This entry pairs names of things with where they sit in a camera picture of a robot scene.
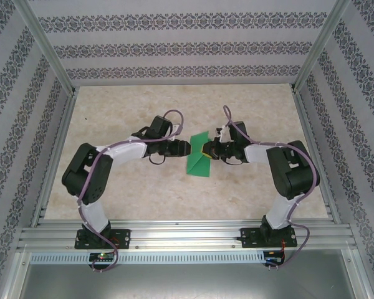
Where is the slotted cable duct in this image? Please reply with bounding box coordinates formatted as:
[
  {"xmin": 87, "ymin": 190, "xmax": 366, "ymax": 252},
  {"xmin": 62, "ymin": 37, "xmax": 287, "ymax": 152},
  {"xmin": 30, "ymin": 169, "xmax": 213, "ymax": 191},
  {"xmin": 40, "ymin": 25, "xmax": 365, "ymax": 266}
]
[{"xmin": 29, "ymin": 250, "xmax": 266, "ymax": 265}]

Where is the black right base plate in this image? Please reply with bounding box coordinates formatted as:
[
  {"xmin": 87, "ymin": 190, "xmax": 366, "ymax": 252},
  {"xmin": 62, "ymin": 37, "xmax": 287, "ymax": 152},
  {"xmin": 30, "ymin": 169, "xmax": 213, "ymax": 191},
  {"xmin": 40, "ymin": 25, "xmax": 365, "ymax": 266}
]
[{"xmin": 239, "ymin": 226, "xmax": 298, "ymax": 249}]

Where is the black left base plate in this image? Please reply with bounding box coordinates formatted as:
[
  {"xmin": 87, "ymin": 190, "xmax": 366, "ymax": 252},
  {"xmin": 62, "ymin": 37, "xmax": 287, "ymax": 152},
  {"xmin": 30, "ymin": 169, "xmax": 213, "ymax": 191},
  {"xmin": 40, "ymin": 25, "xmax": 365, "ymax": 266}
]
[{"xmin": 74, "ymin": 228, "xmax": 132, "ymax": 250}]

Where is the aluminium side rail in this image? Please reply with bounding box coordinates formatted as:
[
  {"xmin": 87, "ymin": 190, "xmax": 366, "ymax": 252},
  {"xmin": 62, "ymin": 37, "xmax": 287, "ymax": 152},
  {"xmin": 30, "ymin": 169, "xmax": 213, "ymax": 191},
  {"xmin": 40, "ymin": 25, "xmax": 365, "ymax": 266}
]
[
  {"xmin": 30, "ymin": 88, "xmax": 79, "ymax": 227},
  {"xmin": 290, "ymin": 87, "xmax": 342, "ymax": 224}
]

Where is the left controller board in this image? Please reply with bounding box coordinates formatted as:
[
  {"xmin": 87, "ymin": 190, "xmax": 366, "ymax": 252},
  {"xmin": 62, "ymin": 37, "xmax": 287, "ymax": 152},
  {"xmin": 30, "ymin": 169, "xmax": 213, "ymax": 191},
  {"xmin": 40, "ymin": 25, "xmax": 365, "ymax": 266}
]
[{"xmin": 89, "ymin": 252, "xmax": 117, "ymax": 262}]

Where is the controller board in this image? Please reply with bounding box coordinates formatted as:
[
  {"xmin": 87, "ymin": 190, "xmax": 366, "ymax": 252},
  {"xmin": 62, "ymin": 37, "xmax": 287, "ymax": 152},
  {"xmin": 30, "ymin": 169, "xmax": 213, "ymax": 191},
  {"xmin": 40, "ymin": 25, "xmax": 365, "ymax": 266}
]
[
  {"xmin": 89, "ymin": 252, "xmax": 117, "ymax": 262},
  {"xmin": 264, "ymin": 250, "xmax": 285, "ymax": 262}
]

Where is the green cloth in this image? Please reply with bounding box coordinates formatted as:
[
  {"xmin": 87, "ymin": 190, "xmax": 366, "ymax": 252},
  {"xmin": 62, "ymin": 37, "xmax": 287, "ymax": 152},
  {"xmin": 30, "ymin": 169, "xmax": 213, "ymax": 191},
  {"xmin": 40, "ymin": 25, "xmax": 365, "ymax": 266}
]
[{"xmin": 185, "ymin": 131, "xmax": 213, "ymax": 178}]

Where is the right controller board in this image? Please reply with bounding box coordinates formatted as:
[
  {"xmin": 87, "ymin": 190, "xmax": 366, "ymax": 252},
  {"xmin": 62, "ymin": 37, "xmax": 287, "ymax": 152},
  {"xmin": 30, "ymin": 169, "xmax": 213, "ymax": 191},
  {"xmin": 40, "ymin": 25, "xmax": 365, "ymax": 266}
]
[{"xmin": 264, "ymin": 250, "xmax": 285, "ymax": 262}]

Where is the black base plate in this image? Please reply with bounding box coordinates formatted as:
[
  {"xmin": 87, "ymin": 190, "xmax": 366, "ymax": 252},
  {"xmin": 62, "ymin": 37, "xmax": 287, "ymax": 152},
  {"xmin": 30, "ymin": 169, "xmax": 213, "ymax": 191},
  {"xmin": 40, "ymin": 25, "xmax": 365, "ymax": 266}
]
[
  {"xmin": 74, "ymin": 228, "xmax": 132, "ymax": 250},
  {"xmin": 239, "ymin": 226, "xmax": 298, "ymax": 249}
]

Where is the aluminium cross rail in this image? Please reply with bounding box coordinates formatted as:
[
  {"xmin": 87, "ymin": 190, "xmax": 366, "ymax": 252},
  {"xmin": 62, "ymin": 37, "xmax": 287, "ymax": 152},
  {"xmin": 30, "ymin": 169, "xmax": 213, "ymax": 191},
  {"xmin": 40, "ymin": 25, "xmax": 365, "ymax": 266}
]
[{"xmin": 17, "ymin": 219, "xmax": 359, "ymax": 252}]

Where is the aluminium frame post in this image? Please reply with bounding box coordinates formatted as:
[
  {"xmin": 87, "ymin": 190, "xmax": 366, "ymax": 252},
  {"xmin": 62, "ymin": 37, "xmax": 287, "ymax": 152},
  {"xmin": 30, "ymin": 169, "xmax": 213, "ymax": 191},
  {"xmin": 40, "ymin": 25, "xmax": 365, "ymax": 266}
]
[
  {"xmin": 291, "ymin": 0, "xmax": 353, "ymax": 93},
  {"xmin": 14, "ymin": 0, "xmax": 76, "ymax": 96}
]

